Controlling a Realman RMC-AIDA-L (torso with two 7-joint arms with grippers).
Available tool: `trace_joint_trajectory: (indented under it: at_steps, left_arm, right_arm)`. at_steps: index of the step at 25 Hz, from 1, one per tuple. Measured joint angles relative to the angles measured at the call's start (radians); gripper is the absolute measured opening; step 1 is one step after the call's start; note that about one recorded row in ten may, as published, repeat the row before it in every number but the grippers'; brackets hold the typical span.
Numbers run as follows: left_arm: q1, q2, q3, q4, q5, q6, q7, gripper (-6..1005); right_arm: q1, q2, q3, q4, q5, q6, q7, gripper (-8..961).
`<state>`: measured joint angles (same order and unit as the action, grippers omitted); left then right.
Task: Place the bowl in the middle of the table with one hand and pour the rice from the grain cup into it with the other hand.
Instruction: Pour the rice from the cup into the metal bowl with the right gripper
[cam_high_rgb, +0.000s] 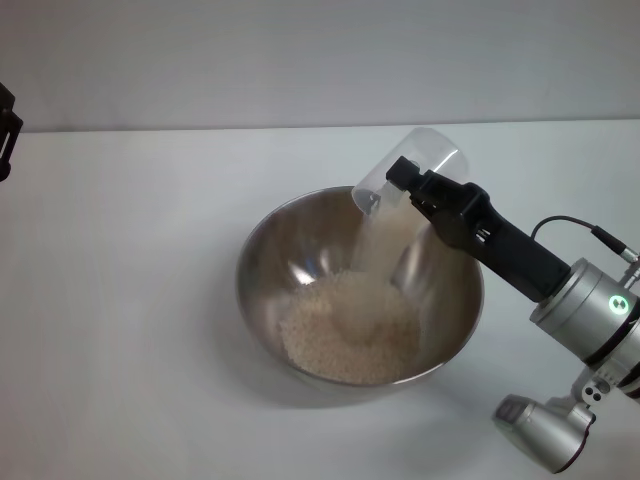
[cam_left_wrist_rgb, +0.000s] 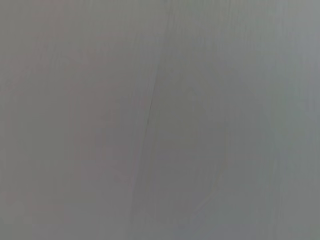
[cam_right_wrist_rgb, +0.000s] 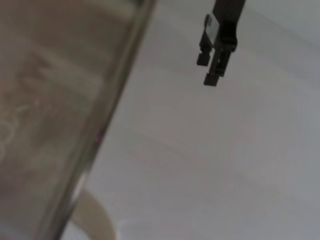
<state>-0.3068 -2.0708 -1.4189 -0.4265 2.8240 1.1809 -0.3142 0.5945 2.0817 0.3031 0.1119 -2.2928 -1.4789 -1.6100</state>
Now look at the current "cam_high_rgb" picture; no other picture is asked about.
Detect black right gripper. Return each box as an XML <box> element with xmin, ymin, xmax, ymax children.
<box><xmin>385</xmin><ymin>156</ymin><xmax>571</xmax><ymax>304</ymax></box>

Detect clear plastic measuring cup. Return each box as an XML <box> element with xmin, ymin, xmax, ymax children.
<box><xmin>351</xmin><ymin>127</ymin><xmax>470</xmax><ymax>221</ymax></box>

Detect stainless steel mixing bowl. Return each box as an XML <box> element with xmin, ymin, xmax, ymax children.
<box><xmin>234</xmin><ymin>185</ymin><xmax>485</xmax><ymax>394</ymax></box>

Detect white rice grains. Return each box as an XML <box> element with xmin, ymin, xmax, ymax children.
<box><xmin>278</xmin><ymin>192</ymin><xmax>426</xmax><ymax>386</ymax></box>

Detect black cable with metal plug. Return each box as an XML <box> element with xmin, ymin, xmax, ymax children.
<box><xmin>530</xmin><ymin>215</ymin><xmax>640</xmax><ymax>262</ymax></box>

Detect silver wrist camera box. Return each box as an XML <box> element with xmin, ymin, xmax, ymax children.
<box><xmin>493</xmin><ymin>393</ymin><xmax>597</xmax><ymax>474</ymax></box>

